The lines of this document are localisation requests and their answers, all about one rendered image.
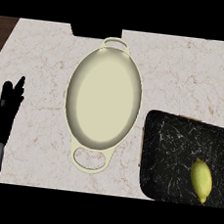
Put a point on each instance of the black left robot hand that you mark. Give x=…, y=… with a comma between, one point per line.
x=1, y=117

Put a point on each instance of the cream oval pot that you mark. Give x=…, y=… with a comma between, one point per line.
x=103, y=96

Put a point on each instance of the black marble tray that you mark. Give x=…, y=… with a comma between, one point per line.
x=175, y=150

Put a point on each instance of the yellow lemon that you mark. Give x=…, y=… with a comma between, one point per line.
x=201, y=180

